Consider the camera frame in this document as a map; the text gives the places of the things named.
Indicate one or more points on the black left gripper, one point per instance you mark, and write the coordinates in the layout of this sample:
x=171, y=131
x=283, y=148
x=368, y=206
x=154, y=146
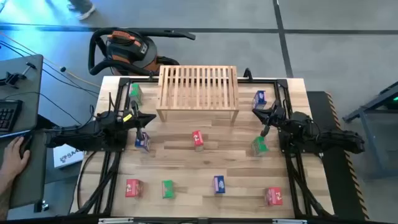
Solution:
x=138, y=119

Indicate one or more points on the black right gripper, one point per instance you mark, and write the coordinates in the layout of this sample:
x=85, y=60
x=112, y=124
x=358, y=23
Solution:
x=271, y=116

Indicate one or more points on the blue Frosted Flakes cereal box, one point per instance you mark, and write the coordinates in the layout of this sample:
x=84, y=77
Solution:
x=259, y=99
x=219, y=184
x=143, y=143

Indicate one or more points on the green Apple Jacks cereal box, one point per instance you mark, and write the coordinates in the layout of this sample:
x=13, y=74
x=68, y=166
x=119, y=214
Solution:
x=259, y=146
x=136, y=92
x=168, y=189

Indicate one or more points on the red Froot Loops cereal box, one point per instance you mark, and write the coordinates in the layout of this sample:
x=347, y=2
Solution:
x=197, y=138
x=274, y=196
x=133, y=188

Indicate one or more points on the person's forearm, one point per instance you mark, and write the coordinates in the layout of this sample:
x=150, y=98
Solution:
x=3, y=205

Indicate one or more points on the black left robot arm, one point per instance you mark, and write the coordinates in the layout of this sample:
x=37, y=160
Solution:
x=81, y=133

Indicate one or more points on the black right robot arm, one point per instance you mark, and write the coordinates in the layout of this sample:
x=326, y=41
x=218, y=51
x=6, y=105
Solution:
x=326, y=137

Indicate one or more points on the slatted light wooden shelf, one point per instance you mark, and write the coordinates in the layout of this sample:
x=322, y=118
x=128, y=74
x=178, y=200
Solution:
x=199, y=90

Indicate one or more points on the black clamp hook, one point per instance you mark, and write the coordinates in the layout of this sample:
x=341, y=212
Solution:
x=248, y=74

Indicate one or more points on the orange and black shop vacuum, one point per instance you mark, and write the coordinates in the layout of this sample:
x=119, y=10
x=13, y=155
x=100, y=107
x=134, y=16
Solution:
x=130, y=48

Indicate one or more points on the white printed cardboard box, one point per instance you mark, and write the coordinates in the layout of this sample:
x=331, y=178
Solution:
x=66, y=157

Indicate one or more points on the black hazard-striped floor mat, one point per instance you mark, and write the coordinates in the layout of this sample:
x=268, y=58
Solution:
x=335, y=183

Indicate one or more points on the black desk support bar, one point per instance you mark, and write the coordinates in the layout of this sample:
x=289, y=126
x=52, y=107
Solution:
x=43, y=120

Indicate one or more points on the black computer mouse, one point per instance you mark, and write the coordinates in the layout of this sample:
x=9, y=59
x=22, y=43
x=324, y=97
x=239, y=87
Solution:
x=25, y=143

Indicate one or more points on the dark grey desk panel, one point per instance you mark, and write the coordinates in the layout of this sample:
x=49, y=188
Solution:
x=31, y=183
x=21, y=81

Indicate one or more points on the black computer keyboard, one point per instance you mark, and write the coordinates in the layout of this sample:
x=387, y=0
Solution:
x=7, y=114

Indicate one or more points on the person's hand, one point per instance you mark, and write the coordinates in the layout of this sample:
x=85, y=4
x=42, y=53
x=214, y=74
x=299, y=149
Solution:
x=12, y=160

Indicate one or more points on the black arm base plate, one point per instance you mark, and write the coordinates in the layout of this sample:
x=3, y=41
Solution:
x=286, y=146
x=119, y=147

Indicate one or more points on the silver metal bracket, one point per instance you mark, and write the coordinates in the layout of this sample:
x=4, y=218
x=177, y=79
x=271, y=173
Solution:
x=115, y=221
x=289, y=221

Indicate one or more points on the grey metal cart frame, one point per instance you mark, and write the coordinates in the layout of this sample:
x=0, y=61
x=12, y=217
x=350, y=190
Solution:
x=373, y=105

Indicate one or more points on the small metal desk bracket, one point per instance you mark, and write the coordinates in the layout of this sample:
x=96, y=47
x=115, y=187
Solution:
x=43, y=206

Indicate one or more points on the black desk clamp mount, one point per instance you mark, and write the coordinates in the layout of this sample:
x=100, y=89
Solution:
x=12, y=77

